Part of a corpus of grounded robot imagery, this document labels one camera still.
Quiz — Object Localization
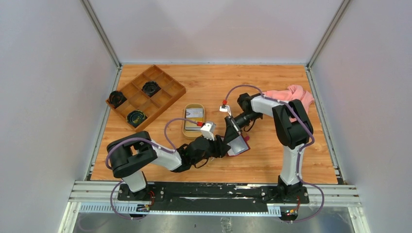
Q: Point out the black round part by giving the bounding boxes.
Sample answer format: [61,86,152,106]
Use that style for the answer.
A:
[141,81,161,97]
[108,91,127,109]
[126,110,147,128]

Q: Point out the beige oval tray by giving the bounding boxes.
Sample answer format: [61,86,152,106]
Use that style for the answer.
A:
[182,103,206,140]

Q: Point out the brown wooden divided tray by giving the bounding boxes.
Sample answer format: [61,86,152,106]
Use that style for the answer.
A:
[105,65,186,132]

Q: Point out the gold card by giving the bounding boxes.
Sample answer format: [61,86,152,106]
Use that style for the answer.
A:
[184,117,203,131]

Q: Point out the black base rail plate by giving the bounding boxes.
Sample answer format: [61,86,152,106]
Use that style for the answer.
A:
[117,182,309,213]

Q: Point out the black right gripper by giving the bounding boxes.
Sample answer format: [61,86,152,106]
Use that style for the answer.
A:
[223,112,261,144]

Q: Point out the pink cloth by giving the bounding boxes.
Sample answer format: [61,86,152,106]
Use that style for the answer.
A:
[263,84,314,114]

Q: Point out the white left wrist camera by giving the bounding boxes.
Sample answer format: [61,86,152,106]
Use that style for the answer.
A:
[200,121,216,141]

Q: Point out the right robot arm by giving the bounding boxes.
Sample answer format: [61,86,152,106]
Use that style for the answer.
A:
[223,93,313,203]

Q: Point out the black round part left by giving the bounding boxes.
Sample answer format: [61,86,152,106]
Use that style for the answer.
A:
[108,91,127,109]

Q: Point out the black round part upper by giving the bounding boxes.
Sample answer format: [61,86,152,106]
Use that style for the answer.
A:
[141,81,161,97]

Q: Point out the black round part lower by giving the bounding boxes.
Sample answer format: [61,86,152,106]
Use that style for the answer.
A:
[126,110,147,128]

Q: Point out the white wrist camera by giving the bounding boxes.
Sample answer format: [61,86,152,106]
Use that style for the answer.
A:
[200,121,216,141]
[219,100,232,116]

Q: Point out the silver VIP card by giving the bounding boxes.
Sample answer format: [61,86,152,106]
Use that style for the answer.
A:
[185,108,204,118]

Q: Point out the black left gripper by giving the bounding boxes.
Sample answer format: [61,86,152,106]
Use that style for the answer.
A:
[191,133,231,166]

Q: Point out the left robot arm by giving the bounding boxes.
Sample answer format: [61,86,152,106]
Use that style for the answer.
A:
[105,131,231,200]

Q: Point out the red leather card holder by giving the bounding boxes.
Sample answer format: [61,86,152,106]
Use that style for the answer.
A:
[227,135,250,157]

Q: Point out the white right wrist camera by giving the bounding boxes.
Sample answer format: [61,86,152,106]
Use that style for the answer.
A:
[219,100,232,116]

